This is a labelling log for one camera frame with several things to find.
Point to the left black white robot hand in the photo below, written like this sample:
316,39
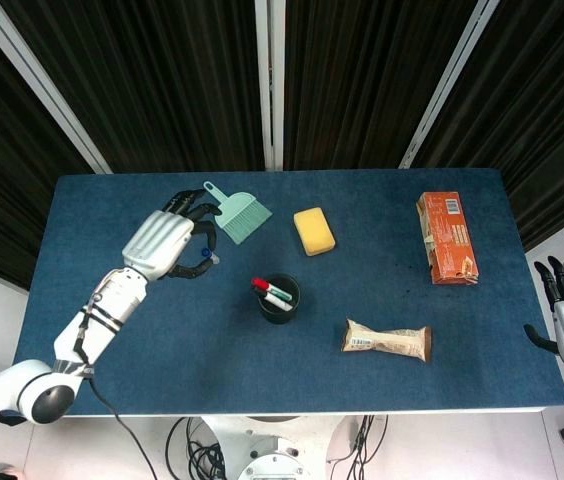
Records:
159,240

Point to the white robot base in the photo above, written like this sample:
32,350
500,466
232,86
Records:
272,445

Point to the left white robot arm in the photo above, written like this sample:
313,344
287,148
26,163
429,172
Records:
97,320

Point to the mint green hand brush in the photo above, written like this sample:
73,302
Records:
239,216

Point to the red cap marker pen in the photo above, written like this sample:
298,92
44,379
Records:
262,284

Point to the green cap marker pen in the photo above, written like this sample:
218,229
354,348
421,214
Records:
276,300

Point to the black pen cup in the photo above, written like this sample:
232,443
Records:
282,316

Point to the yellow sponge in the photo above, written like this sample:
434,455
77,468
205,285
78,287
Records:
314,231

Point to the orange carton box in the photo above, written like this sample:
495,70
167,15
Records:
448,240

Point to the dark pleated curtain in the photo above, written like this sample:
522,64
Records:
162,80
2,175
362,80
542,125

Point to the beige snack wrapper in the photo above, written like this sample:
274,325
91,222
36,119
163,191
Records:
387,342

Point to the blue felt table mat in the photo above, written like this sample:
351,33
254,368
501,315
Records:
312,360

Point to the white frame post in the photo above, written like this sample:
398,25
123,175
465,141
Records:
449,85
269,85
42,85

